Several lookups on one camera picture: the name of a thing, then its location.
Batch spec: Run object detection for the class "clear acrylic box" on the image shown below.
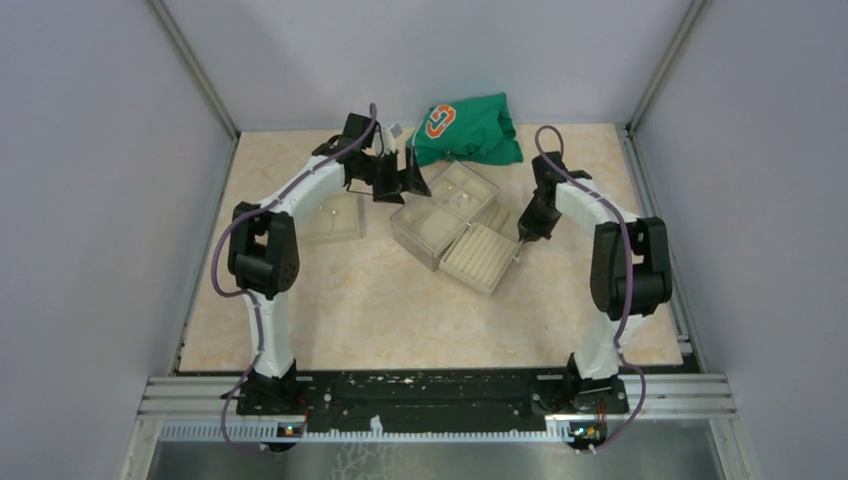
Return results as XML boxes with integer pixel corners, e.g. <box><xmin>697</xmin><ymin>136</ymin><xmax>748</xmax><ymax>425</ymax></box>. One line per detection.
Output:
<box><xmin>389</xmin><ymin>160</ymin><xmax>501</xmax><ymax>273</ymax></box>

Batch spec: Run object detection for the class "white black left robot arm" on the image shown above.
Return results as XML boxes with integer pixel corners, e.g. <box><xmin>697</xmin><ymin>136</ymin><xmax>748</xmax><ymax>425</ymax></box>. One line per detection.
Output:
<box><xmin>211</xmin><ymin>112</ymin><xmax>431</xmax><ymax>414</ymax></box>

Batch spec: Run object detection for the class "aluminium frame rail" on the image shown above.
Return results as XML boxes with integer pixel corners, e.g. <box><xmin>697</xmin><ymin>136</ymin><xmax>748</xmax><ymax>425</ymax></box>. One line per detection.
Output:
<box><xmin>121</xmin><ymin>368</ymin><xmax>761</xmax><ymax>479</ymax></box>

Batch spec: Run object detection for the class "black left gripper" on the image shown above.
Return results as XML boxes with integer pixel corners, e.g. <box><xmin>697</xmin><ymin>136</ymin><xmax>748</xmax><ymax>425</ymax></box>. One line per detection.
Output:
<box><xmin>360</xmin><ymin>145</ymin><xmax>431</xmax><ymax>205</ymax></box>

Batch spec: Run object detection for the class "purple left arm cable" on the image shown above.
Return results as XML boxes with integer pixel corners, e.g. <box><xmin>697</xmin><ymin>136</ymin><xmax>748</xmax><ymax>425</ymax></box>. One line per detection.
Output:
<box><xmin>209</xmin><ymin>101</ymin><xmax>379</xmax><ymax>458</ymax></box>

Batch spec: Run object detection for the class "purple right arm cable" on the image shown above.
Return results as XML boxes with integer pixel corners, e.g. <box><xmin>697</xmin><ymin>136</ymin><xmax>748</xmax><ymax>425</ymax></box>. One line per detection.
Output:
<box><xmin>533</xmin><ymin>124</ymin><xmax>647</xmax><ymax>455</ymax></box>

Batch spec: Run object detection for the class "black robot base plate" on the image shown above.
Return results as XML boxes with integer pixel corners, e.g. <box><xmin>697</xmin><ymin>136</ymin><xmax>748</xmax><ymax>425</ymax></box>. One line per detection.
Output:
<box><xmin>234</xmin><ymin>367</ymin><xmax>630</xmax><ymax>434</ymax></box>

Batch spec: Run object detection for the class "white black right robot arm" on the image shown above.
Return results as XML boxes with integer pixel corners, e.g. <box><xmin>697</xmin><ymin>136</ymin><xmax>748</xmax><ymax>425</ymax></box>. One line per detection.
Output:
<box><xmin>518</xmin><ymin>152</ymin><xmax>673</xmax><ymax>412</ymax></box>

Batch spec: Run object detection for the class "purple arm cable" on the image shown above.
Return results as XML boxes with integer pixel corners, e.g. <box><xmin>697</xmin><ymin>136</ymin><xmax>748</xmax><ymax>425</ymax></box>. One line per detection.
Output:
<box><xmin>533</xmin><ymin>124</ymin><xmax>647</xmax><ymax>455</ymax></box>
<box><xmin>209</xmin><ymin>101</ymin><xmax>379</xmax><ymax>458</ymax></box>

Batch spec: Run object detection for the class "green cloth orange logo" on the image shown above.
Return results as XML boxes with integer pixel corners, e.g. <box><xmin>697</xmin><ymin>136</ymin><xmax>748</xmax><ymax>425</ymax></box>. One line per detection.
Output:
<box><xmin>406</xmin><ymin>92</ymin><xmax>523</xmax><ymax>166</ymax></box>

